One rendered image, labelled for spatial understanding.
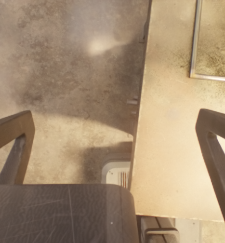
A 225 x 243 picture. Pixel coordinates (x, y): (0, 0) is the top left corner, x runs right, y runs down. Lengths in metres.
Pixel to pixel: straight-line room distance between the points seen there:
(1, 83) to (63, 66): 0.38
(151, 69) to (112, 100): 0.88
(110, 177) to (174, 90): 0.74
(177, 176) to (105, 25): 1.08
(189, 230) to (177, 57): 1.00
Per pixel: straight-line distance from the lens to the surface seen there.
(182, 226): 1.29
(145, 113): 0.46
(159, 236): 1.05
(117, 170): 1.12
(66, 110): 1.35
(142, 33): 1.40
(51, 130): 1.38
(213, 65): 0.50
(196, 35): 0.49
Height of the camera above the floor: 1.33
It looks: 85 degrees down
